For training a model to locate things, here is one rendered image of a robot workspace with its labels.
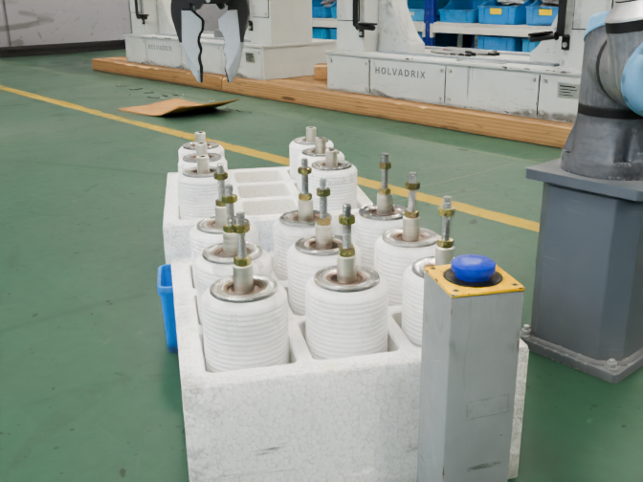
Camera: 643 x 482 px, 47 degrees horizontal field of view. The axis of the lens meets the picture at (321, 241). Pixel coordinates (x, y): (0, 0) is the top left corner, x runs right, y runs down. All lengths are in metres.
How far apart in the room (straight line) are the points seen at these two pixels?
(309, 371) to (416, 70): 2.59
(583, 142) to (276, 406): 0.61
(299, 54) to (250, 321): 3.55
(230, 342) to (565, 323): 0.60
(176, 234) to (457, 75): 2.04
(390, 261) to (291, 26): 3.35
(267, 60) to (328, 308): 3.38
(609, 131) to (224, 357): 0.64
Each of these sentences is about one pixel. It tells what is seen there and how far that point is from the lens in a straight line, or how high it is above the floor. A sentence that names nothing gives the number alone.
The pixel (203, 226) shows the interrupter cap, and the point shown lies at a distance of 1.04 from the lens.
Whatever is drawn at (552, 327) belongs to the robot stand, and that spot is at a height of 0.05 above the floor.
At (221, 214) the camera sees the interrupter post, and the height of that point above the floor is 0.27.
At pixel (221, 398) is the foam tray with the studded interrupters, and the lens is 0.79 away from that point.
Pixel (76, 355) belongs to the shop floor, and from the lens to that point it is 1.28.
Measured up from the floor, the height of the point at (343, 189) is 0.22.
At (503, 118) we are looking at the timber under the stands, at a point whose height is 0.08.
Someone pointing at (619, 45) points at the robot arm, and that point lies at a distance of 1.01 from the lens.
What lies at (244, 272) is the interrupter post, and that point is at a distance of 0.80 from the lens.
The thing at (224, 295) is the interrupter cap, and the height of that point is 0.25.
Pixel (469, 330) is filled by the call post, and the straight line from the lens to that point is 0.67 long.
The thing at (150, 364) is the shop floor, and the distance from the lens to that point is 1.22.
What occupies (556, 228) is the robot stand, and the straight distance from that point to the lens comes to 1.18.
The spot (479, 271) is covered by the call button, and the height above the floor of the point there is 0.33.
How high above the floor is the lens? 0.57
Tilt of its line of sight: 19 degrees down
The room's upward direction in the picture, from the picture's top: 1 degrees counter-clockwise
